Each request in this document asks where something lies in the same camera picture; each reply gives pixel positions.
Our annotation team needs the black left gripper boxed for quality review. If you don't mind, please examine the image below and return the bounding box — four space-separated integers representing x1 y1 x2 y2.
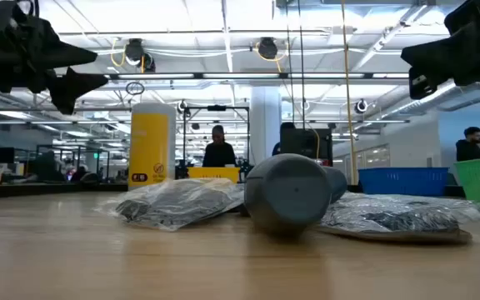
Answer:
0 12 110 116

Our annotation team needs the black puff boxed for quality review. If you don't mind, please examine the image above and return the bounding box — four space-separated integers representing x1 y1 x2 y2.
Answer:
97 177 246 233
315 192 480 246

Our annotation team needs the grey remote device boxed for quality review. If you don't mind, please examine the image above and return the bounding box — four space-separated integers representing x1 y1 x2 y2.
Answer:
243 152 348 235

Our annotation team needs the person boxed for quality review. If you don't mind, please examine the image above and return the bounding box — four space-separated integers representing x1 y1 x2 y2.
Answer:
33 150 65 183
202 124 238 168
271 122 298 158
455 126 480 163

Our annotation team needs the yellow white wipes canister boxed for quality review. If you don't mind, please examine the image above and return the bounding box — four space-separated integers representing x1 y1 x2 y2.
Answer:
127 102 178 192

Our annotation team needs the blue plastic basket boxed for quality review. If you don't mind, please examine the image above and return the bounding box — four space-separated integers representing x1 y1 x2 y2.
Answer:
358 167 450 198

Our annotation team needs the black computer monitor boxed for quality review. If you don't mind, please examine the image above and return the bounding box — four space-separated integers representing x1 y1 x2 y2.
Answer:
280 127 333 167

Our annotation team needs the long ceiling light strip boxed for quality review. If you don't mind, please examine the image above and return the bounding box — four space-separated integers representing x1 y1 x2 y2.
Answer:
110 72 410 80

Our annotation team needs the yellow plastic basket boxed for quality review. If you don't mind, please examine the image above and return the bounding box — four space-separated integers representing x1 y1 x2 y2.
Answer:
187 166 241 185

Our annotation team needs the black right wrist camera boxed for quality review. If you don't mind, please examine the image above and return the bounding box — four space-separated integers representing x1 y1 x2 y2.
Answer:
443 0 480 37

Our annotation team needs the black ceiling cable reel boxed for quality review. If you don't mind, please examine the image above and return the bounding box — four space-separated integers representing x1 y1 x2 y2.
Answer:
124 37 157 73
257 37 279 60

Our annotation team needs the black metal table frame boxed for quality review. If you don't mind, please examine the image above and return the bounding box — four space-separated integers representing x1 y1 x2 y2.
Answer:
0 182 129 200

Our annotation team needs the black hanging cable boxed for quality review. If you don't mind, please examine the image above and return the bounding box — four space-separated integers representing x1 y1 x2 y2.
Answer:
297 0 307 130
284 0 296 126

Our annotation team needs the black metal stand frame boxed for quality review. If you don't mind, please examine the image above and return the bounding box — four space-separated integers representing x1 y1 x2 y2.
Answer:
182 105 251 180

